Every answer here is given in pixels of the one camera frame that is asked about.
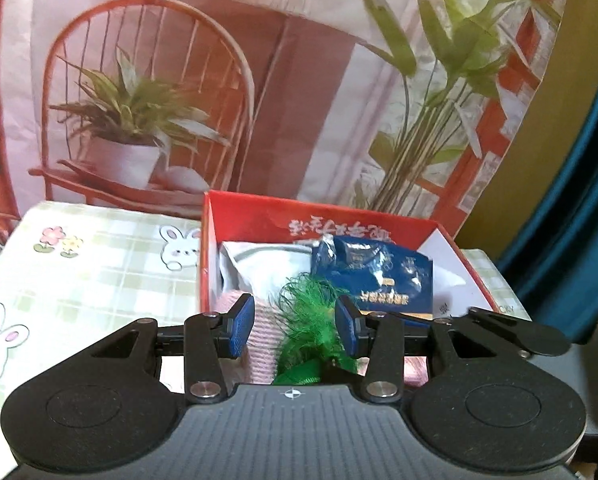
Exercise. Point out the white cloth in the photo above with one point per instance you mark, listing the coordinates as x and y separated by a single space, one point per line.
269 270

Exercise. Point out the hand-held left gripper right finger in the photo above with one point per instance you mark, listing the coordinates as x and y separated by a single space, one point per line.
346 327

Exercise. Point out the dark blue foil packet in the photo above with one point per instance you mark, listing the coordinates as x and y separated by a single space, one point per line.
379 275

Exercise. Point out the printed room scene wall tapestry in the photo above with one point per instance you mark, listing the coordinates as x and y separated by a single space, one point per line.
289 110

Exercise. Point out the red strawberry print cardboard box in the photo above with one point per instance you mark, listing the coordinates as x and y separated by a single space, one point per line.
259 210

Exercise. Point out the teal blue curtain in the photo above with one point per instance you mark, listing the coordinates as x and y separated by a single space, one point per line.
579 160

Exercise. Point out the green feathery toy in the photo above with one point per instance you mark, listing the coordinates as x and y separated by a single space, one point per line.
309 320

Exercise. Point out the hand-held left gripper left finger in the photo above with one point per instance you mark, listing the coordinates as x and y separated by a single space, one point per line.
241 325

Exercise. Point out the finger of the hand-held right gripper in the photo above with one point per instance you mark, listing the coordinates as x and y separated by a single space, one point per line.
496 322

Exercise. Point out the pink knitted cloth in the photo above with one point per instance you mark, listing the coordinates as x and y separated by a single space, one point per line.
264 345

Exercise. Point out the green plaid cartoon tablecloth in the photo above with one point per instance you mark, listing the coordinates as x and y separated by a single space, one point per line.
104 280

